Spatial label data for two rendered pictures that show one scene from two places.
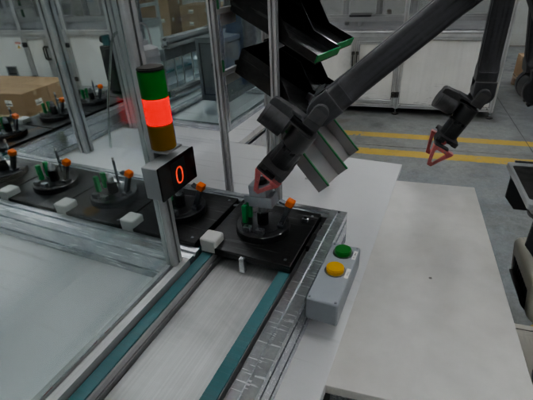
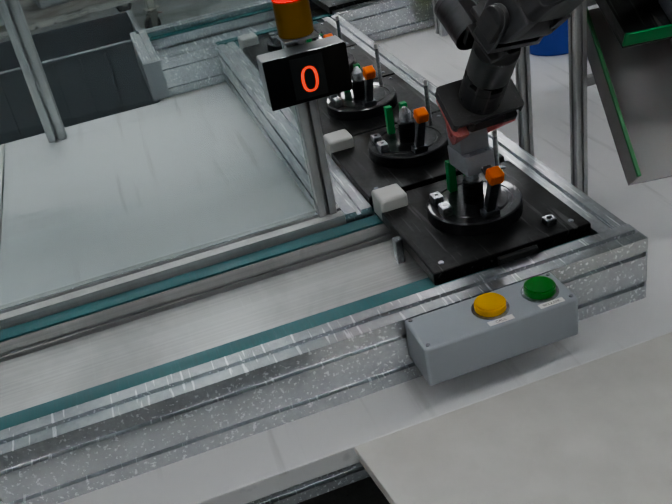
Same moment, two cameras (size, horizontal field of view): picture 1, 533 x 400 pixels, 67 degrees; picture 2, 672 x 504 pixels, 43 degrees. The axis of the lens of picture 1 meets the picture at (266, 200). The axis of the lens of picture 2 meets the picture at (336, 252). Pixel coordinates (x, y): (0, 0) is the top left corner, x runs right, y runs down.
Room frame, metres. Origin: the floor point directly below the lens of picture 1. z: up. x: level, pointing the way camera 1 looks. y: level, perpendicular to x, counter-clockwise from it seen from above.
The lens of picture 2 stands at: (0.05, -0.72, 1.61)
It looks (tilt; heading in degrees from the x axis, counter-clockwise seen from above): 31 degrees down; 52
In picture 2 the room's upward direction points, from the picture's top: 11 degrees counter-clockwise
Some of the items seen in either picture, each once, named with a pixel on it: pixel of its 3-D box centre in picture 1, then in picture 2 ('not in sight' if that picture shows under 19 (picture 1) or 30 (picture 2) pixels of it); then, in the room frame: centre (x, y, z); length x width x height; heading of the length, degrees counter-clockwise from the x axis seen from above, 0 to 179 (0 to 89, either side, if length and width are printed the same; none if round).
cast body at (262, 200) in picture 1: (258, 190); (466, 141); (0.88, 0.02, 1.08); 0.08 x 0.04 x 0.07; 65
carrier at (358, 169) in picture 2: (178, 198); (406, 127); (0.99, 0.24, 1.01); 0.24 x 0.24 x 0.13; 65
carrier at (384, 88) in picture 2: not in sight; (358, 85); (1.09, 0.46, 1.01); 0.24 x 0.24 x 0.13; 65
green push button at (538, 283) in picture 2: (343, 251); (539, 290); (0.78, -0.18, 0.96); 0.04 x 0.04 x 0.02
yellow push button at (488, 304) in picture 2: (335, 270); (490, 307); (0.71, -0.15, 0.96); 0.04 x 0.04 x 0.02
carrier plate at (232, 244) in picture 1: (263, 231); (475, 216); (0.88, 0.01, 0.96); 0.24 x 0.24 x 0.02; 65
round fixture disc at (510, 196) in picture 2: (263, 225); (474, 205); (0.88, 0.01, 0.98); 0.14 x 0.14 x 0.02
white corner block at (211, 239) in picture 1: (212, 241); (390, 202); (0.83, 0.14, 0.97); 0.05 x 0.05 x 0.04; 65
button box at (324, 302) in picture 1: (334, 280); (491, 326); (0.71, -0.15, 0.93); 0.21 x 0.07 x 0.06; 155
